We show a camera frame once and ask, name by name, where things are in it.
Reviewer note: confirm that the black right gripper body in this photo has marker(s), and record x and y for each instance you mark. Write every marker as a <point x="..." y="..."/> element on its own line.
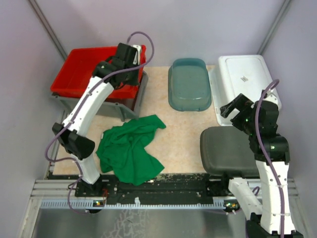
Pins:
<point x="243" y="121"/>

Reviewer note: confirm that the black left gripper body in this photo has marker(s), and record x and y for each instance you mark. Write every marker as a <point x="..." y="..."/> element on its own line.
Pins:
<point x="131" y="66"/>

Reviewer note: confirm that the large white plastic container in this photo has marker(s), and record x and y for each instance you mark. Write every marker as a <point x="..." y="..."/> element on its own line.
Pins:
<point x="233" y="75"/>

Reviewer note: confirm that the grey plastic tub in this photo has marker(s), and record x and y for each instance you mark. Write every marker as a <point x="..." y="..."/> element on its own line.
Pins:
<point x="225" y="149"/>

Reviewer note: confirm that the red plastic crate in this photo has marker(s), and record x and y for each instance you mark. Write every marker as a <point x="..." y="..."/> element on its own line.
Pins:
<point x="75" y="74"/>

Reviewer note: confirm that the teal translucent plastic tub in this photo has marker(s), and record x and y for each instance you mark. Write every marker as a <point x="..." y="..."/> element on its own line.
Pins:
<point x="189" y="85"/>

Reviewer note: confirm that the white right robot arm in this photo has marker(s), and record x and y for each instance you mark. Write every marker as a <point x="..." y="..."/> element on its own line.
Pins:
<point x="270" y="217"/>

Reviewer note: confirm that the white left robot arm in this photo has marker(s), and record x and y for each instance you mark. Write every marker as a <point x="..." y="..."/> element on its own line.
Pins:
<point x="121" y="68"/>

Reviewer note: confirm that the grey plastic bin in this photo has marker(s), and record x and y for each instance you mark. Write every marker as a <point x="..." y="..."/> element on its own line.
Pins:
<point x="116" y="108"/>

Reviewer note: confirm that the green cloth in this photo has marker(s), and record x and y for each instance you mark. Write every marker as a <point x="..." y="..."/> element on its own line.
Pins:
<point x="122" y="150"/>

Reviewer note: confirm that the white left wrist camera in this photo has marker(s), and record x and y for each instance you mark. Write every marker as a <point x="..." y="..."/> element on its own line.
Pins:
<point x="137" y="56"/>

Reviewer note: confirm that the grey aluminium frame post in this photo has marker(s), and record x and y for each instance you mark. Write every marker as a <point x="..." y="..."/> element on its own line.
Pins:
<point x="274" y="26"/>

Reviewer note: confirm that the left aluminium frame post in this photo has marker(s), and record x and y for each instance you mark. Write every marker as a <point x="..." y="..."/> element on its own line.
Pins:
<point x="49" y="30"/>

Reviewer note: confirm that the aluminium front rail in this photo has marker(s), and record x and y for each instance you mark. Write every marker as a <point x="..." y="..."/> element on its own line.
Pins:
<point x="57" y="194"/>

